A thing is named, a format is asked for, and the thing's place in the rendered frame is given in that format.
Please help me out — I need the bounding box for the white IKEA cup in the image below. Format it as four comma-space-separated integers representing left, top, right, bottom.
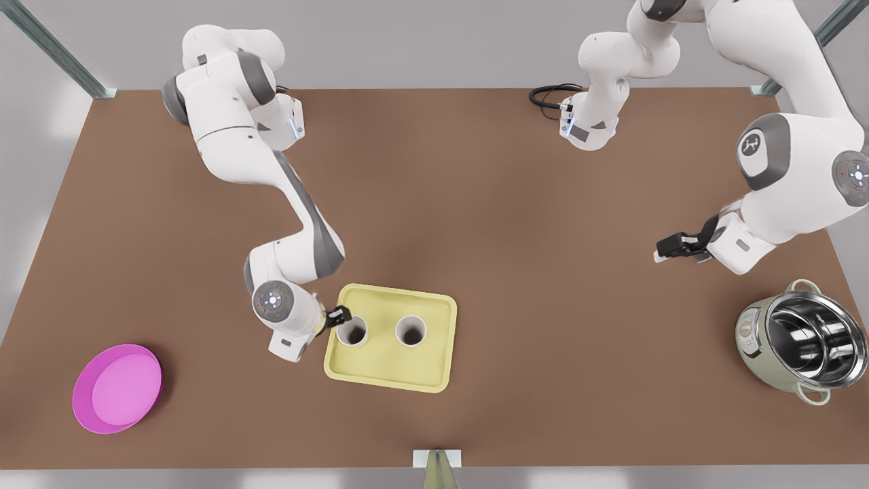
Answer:
336, 315, 369, 348
395, 314, 428, 347

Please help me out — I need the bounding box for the yellow rectangular tray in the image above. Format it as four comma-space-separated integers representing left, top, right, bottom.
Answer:
323, 283, 458, 394

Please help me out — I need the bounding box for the green steel cooking pot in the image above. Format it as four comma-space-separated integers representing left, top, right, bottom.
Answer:
735, 279, 868, 406

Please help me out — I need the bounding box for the pink round bowl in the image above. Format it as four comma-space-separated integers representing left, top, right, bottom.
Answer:
72, 344, 164, 435

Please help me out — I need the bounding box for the silver frame post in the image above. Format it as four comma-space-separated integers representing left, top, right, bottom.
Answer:
750, 0, 869, 97
0, 0, 118, 100
413, 449, 462, 489

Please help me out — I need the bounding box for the black cable loop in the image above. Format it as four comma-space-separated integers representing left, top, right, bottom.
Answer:
529, 84, 588, 120

